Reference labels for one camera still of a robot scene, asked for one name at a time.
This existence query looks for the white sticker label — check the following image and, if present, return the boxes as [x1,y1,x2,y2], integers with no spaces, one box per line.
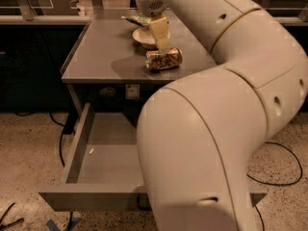
[125,85,140,100]

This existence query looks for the green chip bag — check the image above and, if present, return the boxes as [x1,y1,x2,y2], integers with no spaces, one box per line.
[121,15,151,27]

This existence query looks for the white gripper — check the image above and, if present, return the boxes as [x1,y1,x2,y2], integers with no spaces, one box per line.
[136,0,169,53]

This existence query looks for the black cable bottom left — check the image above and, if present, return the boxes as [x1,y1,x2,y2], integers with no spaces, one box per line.
[0,201,25,231]

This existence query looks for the black floor cable right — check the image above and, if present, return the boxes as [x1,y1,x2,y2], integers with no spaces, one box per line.
[246,141,304,231]

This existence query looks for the blue floor tape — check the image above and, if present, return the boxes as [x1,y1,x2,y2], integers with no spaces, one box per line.
[46,218,81,231]

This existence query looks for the white bowl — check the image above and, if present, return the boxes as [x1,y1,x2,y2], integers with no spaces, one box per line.
[133,27,158,50]

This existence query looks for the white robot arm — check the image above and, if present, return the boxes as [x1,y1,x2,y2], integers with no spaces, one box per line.
[137,0,308,231]

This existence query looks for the black floor cable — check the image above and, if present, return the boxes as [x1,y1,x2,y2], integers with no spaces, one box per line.
[246,141,304,231]
[13,110,77,167]

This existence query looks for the grey counter cabinet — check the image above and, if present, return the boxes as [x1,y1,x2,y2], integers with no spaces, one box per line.
[62,9,216,113]

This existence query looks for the grey open top drawer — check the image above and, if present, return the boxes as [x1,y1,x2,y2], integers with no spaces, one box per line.
[39,101,265,211]

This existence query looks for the crushed orange can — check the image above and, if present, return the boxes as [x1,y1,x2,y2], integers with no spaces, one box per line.
[146,47,183,72]

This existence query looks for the black floor cable left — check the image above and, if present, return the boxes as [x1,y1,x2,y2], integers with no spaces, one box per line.
[13,110,77,167]

